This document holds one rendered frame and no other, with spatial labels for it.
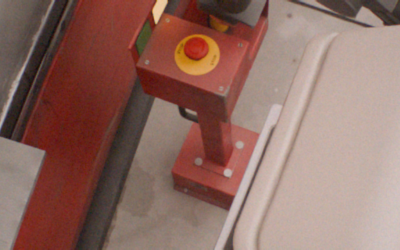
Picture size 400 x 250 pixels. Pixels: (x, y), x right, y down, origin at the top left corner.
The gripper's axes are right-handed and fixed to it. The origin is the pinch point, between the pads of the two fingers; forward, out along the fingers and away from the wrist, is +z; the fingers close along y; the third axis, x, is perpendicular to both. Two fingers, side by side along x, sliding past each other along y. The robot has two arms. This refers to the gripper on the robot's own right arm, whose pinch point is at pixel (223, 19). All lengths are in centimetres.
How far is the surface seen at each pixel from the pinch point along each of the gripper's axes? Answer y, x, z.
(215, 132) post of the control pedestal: -8.5, 8.3, 35.4
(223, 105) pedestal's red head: -5.9, 15.3, -3.4
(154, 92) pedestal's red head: 5.4, 15.5, 5.5
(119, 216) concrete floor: 3, 28, 75
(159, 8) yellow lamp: 10.1, 6.0, -6.2
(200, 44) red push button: 1.5, 9.4, -8.1
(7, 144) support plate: 18.0, 39.4, -24.0
